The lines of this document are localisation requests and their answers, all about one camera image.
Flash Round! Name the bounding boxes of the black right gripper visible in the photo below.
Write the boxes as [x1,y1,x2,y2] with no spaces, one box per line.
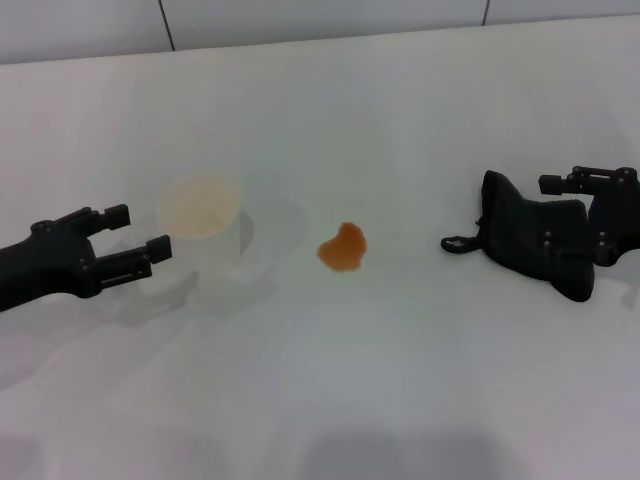
[537,164,640,269]

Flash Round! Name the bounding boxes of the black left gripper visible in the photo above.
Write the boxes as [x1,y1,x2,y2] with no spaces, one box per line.
[0,203,173,315]

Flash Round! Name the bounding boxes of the dark blue rag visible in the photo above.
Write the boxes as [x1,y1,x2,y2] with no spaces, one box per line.
[439,169,597,304]

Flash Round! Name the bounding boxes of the white paper cup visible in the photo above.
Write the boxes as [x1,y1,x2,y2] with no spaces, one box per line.
[158,173,256,274]

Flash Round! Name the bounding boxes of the brown water stain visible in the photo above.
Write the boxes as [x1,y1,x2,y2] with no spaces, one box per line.
[316,222,369,274]

